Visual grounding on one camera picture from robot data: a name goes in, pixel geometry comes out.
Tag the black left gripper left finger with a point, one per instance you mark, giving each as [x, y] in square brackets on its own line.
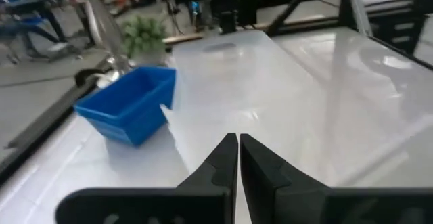
[203, 203]

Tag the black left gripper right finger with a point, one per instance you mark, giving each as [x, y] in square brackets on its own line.
[287, 203]

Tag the blue plastic basket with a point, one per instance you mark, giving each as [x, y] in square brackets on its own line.
[135, 115]

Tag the large clear plastic basket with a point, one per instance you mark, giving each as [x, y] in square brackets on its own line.
[253, 88]

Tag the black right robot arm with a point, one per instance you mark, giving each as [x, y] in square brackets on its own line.
[230, 0]

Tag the green potted plant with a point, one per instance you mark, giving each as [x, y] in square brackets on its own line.
[145, 36]

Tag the blue chair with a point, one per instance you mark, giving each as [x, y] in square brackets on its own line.
[20, 17]

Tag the black diagonal frame strut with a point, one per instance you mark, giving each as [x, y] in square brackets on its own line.
[291, 7]

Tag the black vertical frame post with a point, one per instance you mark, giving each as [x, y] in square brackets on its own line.
[348, 4]

